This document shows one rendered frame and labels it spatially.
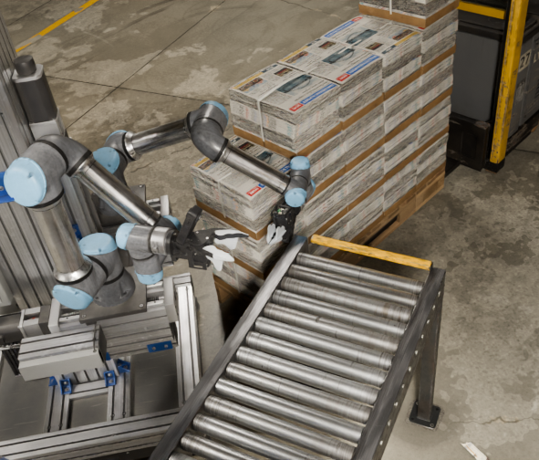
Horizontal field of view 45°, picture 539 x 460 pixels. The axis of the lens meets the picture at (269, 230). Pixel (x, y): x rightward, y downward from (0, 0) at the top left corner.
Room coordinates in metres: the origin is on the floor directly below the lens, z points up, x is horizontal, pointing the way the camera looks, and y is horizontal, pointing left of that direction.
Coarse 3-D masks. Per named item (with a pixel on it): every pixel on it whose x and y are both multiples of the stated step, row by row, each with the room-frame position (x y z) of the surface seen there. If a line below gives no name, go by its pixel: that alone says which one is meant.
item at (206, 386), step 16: (304, 240) 1.78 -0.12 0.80; (288, 256) 1.70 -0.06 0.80; (272, 272) 1.64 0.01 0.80; (272, 288) 1.56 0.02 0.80; (256, 304) 1.50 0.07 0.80; (240, 320) 1.44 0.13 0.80; (240, 336) 1.37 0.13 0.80; (224, 352) 1.32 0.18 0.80; (208, 368) 1.26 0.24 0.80; (224, 368) 1.26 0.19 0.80; (208, 384) 1.20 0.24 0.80; (192, 400) 1.16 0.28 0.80; (176, 416) 1.11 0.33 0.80; (192, 416) 1.10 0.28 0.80; (176, 432) 1.06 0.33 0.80; (192, 432) 1.08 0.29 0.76; (160, 448) 1.02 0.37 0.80; (176, 448) 1.02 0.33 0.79
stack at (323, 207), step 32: (416, 96) 2.79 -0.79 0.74; (352, 128) 2.46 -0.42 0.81; (384, 128) 2.63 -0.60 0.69; (416, 128) 2.78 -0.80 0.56; (288, 160) 2.26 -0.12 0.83; (320, 160) 2.32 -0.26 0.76; (352, 160) 2.46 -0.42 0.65; (384, 160) 2.60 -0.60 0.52; (416, 160) 2.80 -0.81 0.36; (224, 192) 2.16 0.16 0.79; (256, 192) 2.07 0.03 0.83; (352, 192) 2.45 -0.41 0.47; (384, 192) 2.62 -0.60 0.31; (224, 224) 2.19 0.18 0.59; (256, 224) 2.05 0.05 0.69; (320, 224) 2.30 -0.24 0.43; (352, 224) 2.44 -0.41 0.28; (384, 224) 2.61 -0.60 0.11; (256, 256) 2.06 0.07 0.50; (352, 256) 2.44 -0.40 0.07; (224, 288) 2.26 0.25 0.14; (256, 288) 2.08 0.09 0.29
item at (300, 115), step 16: (304, 80) 2.48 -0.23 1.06; (320, 80) 2.46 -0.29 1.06; (288, 96) 2.37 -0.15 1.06; (304, 96) 2.35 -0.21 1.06; (320, 96) 2.33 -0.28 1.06; (336, 96) 2.40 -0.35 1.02; (272, 112) 2.32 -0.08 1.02; (288, 112) 2.25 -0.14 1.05; (304, 112) 2.26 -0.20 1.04; (320, 112) 2.34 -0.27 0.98; (336, 112) 2.40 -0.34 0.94; (272, 128) 2.32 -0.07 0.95; (288, 128) 2.25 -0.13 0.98; (304, 128) 2.27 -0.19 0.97; (320, 128) 2.33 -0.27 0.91; (288, 144) 2.25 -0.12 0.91; (304, 144) 2.26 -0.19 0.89
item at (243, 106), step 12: (264, 72) 2.60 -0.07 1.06; (276, 72) 2.59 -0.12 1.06; (288, 72) 2.57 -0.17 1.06; (240, 84) 2.52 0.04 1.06; (252, 84) 2.51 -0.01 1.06; (264, 84) 2.49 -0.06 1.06; (276, 84) 2.48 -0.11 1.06; (240, 96) 2.45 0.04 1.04; (252, 96) 2.41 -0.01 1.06; (240, 108) 2.46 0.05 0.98; (252, 108) 2.41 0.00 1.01; (240, 120) 2.46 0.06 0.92; (252, 120) 2.41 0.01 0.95; (252, 132) 2.42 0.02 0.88
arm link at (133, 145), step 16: (192, 112) 2.18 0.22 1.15; (208, 112) 2.13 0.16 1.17; (224, 112) 2.17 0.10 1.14; (160, 128) 2.21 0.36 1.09; (176, 128) 2.17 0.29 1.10; (224, 128) 2.12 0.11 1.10; (112, 144) 2.22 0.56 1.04; (128, 144) 2.21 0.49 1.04; (144, 144) 2.19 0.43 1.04; (160, 144) 2.18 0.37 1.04; (128, 160) 2.20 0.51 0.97
